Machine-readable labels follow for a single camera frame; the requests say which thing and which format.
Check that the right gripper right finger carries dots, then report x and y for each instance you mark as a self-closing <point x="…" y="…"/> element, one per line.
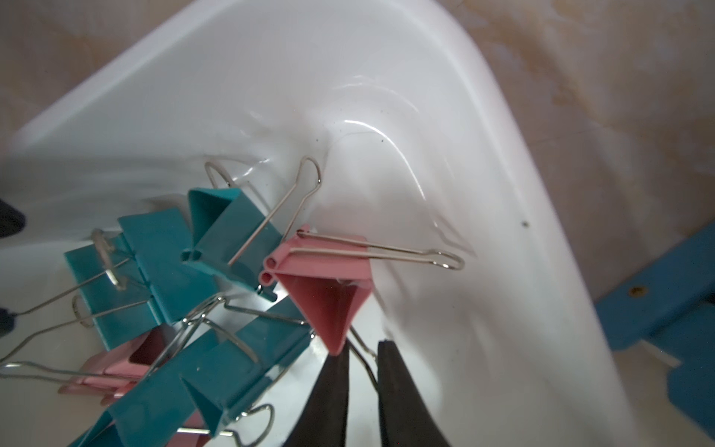
<point x="404" y="418"/>

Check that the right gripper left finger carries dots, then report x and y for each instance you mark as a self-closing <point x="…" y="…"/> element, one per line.
<point x="324" y="418"/>

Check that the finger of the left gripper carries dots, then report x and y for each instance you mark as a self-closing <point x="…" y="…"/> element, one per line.
<point x="12" y="221"/>

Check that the pink binder clip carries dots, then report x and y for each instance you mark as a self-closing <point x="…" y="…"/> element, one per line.
<point x="329" y="278"/>
<point x="107" y="376"/>
<point x="195" y="436"/>

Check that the white plastic storage box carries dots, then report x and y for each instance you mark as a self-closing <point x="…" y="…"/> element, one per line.
<point x="379" y="119"/>

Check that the teal binder clip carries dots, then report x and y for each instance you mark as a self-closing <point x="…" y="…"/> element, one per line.
<point x="139" y="281"/>
<point x="213" y="379"/>
<point x="231" y="237"/>

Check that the blue white toy crib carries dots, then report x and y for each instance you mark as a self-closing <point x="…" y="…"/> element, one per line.
<point x="670" y="305"/>

